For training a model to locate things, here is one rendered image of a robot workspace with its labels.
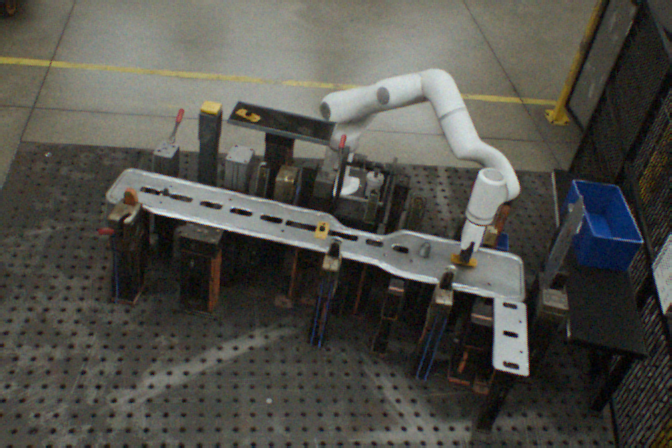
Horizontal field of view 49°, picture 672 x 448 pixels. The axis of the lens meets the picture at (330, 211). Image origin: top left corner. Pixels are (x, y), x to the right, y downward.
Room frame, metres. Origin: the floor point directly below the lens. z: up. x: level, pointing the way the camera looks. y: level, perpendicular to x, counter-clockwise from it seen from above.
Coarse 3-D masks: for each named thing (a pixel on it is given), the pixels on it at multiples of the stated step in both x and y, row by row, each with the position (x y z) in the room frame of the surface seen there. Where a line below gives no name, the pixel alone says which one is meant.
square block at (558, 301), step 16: (544, 288) 1.68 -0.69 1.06; (544, 304) 1.61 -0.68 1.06; (560, 304) 1.62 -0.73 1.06; (528, 320) 1.67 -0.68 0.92; (544, 320) 1.61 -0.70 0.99; (560, 320) 1.60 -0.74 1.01; (528, 336) 1.61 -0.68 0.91; (544, 336) 1.61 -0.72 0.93; (528, 352) 1.61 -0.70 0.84; (544, 352) 1.61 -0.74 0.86; (528, 368) 1.61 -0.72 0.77; (528, 384) 1.60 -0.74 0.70
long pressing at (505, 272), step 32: (192, 192) 1.90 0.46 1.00; (224, 192) 1.93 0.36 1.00; (224, 224) 1.77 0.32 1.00; (256, 224) 1.80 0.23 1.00; (352, 256) 1.73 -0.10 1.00; (384, 256) 1.76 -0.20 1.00; (416, 256) 1.78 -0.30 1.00; (448, 256) 1.81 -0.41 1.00; (480, 256) 1.84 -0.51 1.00; (512, 256) 1.87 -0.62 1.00; (480, 288) 1.69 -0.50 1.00; (512, 288) 1.72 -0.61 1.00
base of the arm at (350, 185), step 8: (328, 152) 2.35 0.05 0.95; (336, 152) 2.33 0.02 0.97; (328, 160) 2.35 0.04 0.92; (336, 176) 2.33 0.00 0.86; (344, 176) 2.34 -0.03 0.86; (336, 184) 2.34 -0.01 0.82; (344, 184) 2.35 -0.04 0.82; (352, 184) 2.39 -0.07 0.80; (344, 192) 2.33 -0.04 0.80; (352, 192) 2.34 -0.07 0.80
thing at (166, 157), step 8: (160, 144) 2.05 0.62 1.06; (168, 144) 2.06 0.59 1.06; (176, 144) 2.07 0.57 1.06; (160, 152) 2.01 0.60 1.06; (168, 152) 2.01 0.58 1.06; (176, 152) 2.04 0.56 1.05; (160, 160) 1.99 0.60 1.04; (168, 160) 1.99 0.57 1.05; (176, 160) 2.04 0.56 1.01; (160, 168) 1.99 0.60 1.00; (168, 168) 1.99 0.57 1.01; (176, 168) 2.04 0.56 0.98; (168, 176) 1.99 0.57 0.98; (176, 176) 2.04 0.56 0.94; (160, 192) 2.00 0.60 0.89; (176, 224) 2.05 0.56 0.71
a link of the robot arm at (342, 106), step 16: (384, 80) 2.11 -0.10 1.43; (400, 80) 2.10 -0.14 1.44; (416, 80) 2.12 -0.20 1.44; (336, 96) 2.32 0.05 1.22; (352, 96) 2.29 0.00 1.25; (368, 96) 2.22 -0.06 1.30; (384, 96) 2.06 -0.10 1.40; (400, 96) 2.06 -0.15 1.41; (416, 96) 2.09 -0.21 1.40; (336, 112) 2.29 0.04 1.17; (352, 112) 2.27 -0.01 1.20; (368, 112) 2.24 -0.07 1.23
